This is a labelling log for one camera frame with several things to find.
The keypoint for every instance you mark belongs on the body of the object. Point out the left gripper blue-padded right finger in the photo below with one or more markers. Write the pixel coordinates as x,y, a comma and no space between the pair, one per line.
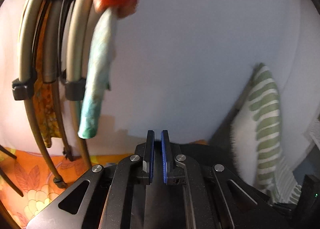
173,173

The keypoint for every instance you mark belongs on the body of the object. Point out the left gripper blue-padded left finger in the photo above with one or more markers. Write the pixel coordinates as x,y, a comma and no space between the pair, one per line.
146,152

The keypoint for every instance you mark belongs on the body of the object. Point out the green striped white pillow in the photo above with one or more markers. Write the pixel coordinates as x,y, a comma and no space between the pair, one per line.
256,141

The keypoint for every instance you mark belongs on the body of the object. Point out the orange floral bedsheet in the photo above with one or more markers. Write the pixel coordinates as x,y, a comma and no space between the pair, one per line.
29,172

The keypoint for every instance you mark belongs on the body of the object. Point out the colourful cloth hanging on tripod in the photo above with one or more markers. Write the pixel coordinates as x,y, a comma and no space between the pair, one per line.
89,91

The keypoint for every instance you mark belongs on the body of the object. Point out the large silver tripod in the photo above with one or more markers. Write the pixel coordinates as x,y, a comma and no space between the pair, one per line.
51,42

